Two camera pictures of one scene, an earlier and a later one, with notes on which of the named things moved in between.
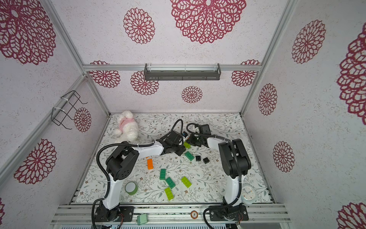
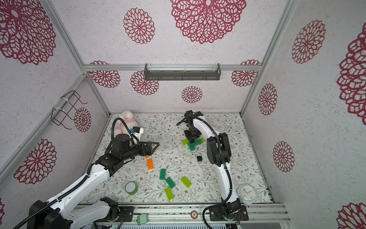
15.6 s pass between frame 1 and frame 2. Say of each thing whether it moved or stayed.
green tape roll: stayed
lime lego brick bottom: stayed
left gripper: moved
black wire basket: stayed
